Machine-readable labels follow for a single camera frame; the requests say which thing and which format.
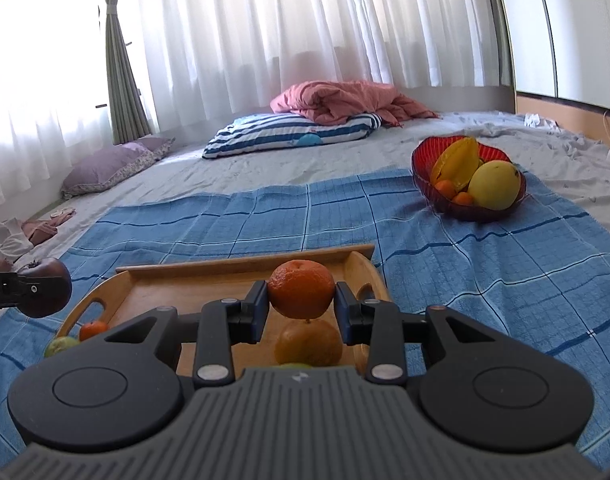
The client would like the dark purple fruit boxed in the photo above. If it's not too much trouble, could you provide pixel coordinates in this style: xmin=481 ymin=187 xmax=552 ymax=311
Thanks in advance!
xmin=16 ymin=258 xmax=72 ymax=318

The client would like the orange mandarin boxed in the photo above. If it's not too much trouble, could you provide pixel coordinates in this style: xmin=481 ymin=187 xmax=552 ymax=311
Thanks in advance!
xmin=267 ymin=259 xmax=335 ymax=320

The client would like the pile of clothes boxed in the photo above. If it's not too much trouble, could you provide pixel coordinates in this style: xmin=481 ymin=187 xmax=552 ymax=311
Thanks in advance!
xmin=0 ymin=208 xmax=76 ymax=272

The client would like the small orange tangerine left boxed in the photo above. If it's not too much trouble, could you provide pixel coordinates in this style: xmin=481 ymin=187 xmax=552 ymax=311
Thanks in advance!
xmin=78 ymin=320 xmax=108 ymax=342

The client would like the green apple left side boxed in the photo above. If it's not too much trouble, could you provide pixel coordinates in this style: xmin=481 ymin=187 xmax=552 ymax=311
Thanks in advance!
xmin=43 ymin=336 xmax=80 ymax=359

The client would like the green apple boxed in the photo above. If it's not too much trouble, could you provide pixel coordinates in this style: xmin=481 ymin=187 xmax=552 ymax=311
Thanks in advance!
xmin=277 ymin=363 xmax=313 ymax=370
xmin=43 ymin=336 xmax=80 ymax=359

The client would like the wooden serving tray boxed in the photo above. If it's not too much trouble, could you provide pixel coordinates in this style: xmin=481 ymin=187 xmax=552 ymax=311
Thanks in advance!
xmin=55 ymin=244 xmax=390 ymax=378

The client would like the blue checkered blanket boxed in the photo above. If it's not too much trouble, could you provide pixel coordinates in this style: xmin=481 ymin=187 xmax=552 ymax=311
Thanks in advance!
xmin=0 ymin=170 xmax=610 ymax=479

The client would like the purple pillow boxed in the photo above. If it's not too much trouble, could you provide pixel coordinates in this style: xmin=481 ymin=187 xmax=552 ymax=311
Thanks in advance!
xmin=60 ymin=136 xmax=175 ymax=200

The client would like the large orange fruit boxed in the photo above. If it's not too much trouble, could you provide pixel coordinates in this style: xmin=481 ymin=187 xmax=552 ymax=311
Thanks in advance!
xmin=273 ymin=318 xmax=343 ymax=367

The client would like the green apple right side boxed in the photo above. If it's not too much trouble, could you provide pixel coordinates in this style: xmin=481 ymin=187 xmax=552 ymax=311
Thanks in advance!
xmin=277 ymin=363 xmax=313 ymax=370

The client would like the small orange in bowl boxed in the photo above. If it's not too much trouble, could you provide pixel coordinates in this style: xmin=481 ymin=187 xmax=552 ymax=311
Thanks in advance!
xmin=451 ymin=192 xmax=475 ymax=207
xmin=434 ymin=179 xmax=458 ymax=200

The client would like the yellow mango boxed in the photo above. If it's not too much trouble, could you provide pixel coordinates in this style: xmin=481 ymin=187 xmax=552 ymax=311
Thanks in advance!
xmin=468 ymin=160 xmax=522 ymax=210

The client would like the grey green drape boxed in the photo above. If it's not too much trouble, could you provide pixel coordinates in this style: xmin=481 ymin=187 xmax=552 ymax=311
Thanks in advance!
xmin=104 ymin=0 xmax=151 ymax=144

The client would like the yellow starfruit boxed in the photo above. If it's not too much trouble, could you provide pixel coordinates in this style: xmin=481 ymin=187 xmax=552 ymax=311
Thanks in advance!
xmin=430 ymin=136 xmax=480 ymax=192

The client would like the red glass fruit bowl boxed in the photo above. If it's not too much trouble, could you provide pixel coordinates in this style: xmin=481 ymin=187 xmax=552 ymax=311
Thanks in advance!
xmin=411 ymin=134 xmax=526 ymax=223

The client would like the white bed sheet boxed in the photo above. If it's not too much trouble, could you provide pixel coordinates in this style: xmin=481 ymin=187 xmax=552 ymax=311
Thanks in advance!
xmin=0 ymin=109 xmax=610 ymax=281

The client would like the blue white striped pillow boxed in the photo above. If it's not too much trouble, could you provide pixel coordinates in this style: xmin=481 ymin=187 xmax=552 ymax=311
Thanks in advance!
xmin=202 ymin=113 xmax=382 ymax=159

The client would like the white sheer curtain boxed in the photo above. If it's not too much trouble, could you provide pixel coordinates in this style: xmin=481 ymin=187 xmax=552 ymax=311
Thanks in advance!
xmin=0 ymin=0 xmax=511 ymax=207

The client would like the pink crumpled blanket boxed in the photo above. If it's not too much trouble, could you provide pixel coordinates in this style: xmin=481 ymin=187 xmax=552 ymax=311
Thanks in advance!
xmin=270 ymin=80 xmax=437 ymax=127

